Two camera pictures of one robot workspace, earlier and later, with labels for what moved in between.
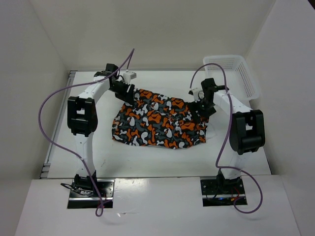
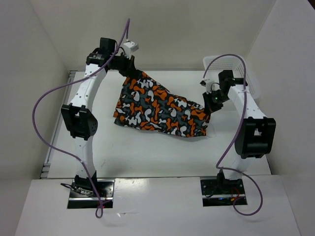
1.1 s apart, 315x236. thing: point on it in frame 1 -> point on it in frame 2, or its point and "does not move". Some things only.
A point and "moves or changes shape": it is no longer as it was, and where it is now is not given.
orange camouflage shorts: x=154 y=119 moves or changes shape
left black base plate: x=84 y=194 does not move
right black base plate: x=222 y=192 does not move
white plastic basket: x=241 y=83 does not move
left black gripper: x=126 y=96 -> x=129 y=70
